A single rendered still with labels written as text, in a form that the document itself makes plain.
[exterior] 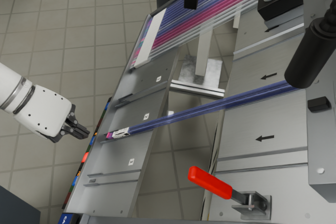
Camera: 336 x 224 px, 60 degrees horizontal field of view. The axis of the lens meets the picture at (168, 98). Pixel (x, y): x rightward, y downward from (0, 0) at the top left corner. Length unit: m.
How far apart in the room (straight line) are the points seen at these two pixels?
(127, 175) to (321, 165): 0.39
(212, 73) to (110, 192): 1.28
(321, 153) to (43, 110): 0.57
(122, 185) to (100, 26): 1.63
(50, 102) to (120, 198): 0.28
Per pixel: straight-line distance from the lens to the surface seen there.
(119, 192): 0.60
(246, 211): 0.37
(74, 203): 0.71
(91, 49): 1.98
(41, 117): 0.71
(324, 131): 0.32
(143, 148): 0.60
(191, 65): 1.82
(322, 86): 0.35
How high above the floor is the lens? 1.39
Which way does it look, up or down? 56 degrees down
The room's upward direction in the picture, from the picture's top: straight up
